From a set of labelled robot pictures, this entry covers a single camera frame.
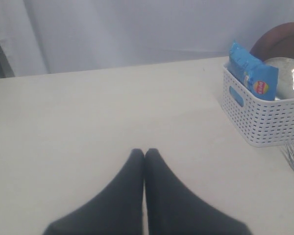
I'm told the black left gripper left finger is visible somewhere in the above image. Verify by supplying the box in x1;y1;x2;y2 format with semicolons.
44;149;145;235

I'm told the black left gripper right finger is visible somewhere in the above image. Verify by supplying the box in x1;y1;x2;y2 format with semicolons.
145;148;251;235

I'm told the white perforated plastic basket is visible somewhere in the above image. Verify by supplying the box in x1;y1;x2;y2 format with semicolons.
222;63;294;147

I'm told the blue snack bag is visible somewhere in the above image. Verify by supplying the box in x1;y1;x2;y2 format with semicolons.
227;41;279;101

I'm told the white floral ceramic dish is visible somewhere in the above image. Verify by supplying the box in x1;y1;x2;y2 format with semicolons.
265;57;294;100

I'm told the brown wooden bowl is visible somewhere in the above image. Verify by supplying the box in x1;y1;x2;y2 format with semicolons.
250;22;294;61

